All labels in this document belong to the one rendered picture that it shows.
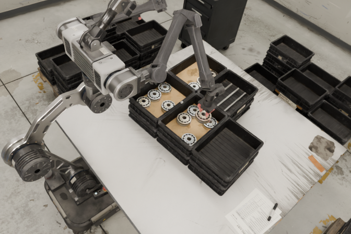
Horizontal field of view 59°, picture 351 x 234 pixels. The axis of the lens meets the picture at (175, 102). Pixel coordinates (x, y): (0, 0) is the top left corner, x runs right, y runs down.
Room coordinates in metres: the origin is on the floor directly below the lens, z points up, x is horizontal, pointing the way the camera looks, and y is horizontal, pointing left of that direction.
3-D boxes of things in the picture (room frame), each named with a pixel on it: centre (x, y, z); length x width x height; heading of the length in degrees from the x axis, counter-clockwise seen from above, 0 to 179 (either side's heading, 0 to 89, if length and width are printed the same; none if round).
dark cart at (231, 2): (3.35, -0.26, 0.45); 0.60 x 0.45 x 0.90; 138
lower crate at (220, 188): (1.18, -0.38, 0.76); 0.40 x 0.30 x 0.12; 144
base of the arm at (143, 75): (1.12, 0.20, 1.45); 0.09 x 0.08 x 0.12; 48
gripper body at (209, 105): (1.31, -0.20, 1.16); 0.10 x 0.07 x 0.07; 52
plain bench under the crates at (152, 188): (1.44, -0.22, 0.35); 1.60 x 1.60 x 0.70; 48
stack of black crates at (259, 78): (2.54, -0.87, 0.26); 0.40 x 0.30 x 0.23; 48
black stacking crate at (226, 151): (1.18, -0.38, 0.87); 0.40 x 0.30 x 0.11; 144
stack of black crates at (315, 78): (2.57, -1.44, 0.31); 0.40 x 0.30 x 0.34; 48
